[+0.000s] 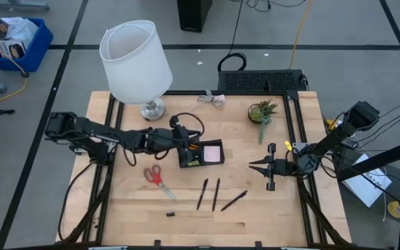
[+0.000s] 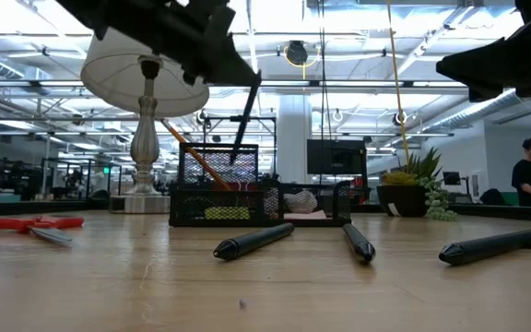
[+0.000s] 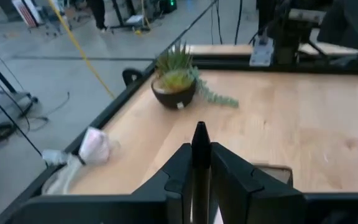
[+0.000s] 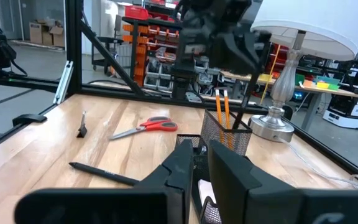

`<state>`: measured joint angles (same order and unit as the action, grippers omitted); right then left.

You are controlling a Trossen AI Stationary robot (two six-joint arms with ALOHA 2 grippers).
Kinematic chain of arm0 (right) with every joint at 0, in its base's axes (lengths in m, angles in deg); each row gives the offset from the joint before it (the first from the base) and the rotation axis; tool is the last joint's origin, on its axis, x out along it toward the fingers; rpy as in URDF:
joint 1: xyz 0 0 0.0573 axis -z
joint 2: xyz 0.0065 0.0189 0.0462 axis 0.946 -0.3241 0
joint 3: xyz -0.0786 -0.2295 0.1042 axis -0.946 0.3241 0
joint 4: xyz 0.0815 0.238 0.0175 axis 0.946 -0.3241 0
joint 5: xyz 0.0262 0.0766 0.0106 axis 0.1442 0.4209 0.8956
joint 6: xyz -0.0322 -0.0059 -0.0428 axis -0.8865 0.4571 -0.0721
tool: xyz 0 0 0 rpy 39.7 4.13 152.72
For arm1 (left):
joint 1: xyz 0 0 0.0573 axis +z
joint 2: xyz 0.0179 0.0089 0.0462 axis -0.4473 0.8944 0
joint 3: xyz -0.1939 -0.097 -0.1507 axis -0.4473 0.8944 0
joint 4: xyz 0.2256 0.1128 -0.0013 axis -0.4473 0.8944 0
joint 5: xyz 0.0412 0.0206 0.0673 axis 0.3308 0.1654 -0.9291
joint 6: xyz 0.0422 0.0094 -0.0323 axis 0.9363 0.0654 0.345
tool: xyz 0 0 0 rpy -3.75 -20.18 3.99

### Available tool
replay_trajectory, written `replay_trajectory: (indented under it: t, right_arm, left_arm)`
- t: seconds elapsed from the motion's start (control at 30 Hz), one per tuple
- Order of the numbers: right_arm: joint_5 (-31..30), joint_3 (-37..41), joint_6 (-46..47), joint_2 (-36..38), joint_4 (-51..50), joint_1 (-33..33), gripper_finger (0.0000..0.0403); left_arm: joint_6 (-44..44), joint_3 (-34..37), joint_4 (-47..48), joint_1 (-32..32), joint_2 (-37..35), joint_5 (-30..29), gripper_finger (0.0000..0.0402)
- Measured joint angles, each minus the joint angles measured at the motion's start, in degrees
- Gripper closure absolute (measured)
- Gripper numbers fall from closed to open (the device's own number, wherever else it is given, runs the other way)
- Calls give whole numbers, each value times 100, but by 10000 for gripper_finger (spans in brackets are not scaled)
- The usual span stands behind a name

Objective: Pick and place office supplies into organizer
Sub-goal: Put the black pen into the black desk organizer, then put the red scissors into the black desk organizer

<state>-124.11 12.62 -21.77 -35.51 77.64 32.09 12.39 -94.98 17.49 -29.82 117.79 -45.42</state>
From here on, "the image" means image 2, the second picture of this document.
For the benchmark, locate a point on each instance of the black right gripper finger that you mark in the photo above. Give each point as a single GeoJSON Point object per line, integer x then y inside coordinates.
{"type": "Point", "coordinates": [491, 64]}

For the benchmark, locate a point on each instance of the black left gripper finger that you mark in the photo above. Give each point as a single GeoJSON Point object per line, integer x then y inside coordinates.
{"type": "Point", "coordinates": [221, 64]}

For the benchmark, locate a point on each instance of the black pen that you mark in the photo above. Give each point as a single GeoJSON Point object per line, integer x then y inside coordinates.
{"type": "Point", "coordinates": [247, 120]}
{"type": "Point", "coordinates": [360, 243]}
{"type": "Point", "coordinates": [251, 242]}
{"type": "Point", "coordinates": [487, 247]}

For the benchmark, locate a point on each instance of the yellow pencil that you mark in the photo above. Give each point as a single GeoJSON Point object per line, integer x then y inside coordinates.
{"type": "Point", "coordinates": [192, 150]}

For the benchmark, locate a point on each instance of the black mesh desk organizer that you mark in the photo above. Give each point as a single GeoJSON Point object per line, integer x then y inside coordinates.
{"type": "Point", "coordinates": [187, 207]}

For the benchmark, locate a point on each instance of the pink sticky note pad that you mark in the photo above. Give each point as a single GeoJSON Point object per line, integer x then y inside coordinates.
{"type": "Point", "coordinates": [307, 216]}

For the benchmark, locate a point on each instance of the black office chair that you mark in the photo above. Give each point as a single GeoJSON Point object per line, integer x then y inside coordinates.
{"type": "Point", "coordinates": [493, 198]}

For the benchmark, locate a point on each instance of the white shade table lamp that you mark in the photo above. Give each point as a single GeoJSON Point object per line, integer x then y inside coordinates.
{"type": "Point", "coordinates": [122, 78]}

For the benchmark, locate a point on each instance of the small distant monitor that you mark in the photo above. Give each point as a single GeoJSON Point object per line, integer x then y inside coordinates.
{"type": "Point", "coordinates": [452, 178]}

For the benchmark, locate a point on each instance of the black monitor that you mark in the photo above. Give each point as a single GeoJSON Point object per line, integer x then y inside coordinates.
{"type": "Point", "coordinates": [334, 157]}

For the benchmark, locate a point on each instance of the potted succulent plant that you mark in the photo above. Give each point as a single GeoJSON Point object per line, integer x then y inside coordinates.
{"type": "Point", "coordinates": [401, 200]}

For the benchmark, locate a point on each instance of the black aluminium table frame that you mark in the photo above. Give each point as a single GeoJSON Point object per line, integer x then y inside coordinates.
{"type": "Point", "coordinates": [39, 207]}

